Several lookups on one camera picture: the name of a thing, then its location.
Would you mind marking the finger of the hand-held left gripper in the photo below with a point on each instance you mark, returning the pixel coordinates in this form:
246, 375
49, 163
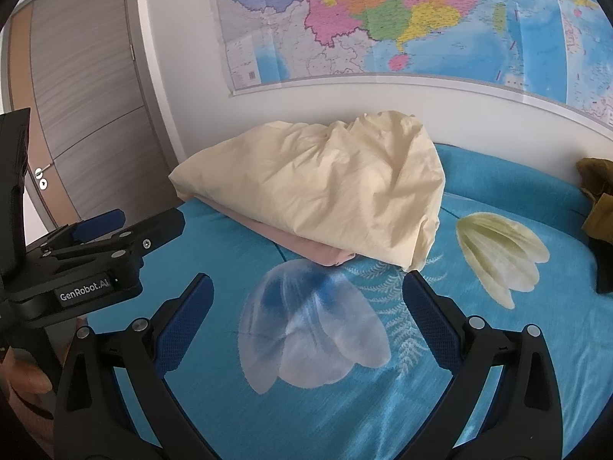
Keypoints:
100, 223
163, 225

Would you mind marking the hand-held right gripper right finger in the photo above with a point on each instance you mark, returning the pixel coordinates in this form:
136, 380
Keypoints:
431, 321

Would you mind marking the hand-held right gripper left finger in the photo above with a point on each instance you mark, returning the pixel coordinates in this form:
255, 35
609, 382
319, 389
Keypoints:
187, 326

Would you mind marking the cream large garment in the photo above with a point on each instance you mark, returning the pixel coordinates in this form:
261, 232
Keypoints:
311, 191

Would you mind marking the person's left hand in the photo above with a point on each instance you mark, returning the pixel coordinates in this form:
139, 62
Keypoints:
26, 393

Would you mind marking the grey wooden door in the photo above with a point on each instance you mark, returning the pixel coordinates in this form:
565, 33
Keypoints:
86, 81

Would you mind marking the pink folded garment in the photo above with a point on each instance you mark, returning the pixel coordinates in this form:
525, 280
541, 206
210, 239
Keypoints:
306, 249

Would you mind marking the blue floral blanket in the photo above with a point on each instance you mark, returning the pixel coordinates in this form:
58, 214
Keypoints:
311, 417

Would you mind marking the black garment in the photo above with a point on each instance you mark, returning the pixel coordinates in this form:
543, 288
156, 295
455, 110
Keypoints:
604, 263

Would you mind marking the brown pants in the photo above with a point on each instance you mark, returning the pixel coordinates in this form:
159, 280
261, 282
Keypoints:
598, 177

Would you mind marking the colourful wall map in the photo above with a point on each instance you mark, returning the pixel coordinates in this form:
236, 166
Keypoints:
383, 19

